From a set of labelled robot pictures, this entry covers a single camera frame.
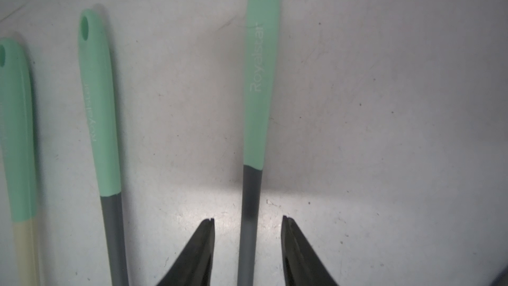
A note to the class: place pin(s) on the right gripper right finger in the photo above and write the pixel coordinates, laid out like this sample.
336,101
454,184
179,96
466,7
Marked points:
301,265

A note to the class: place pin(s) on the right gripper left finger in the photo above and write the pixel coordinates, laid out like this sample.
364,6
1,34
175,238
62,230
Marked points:
194,264

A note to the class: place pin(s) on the grey utensil green handle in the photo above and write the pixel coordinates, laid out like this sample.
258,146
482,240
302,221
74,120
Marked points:
99,98

